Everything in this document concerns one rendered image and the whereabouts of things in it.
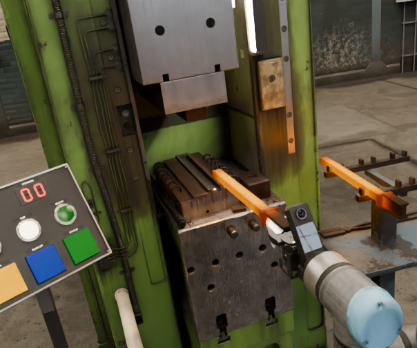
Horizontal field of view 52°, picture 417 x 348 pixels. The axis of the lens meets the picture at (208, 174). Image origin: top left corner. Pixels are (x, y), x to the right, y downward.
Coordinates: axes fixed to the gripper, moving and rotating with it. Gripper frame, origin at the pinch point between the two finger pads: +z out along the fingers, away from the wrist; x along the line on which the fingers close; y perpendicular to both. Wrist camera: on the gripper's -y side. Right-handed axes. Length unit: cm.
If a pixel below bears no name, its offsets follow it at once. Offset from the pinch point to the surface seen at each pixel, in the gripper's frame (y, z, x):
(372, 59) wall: 81, 553, 472
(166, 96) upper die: -23.6, 42.1, -11.7
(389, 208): 10.7, 5.9, 37.9
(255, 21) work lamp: -40, 53, 23
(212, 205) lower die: 14.5, 41.4, -1.9
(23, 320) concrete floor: 112, 149, -94
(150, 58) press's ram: -35, 42, -14
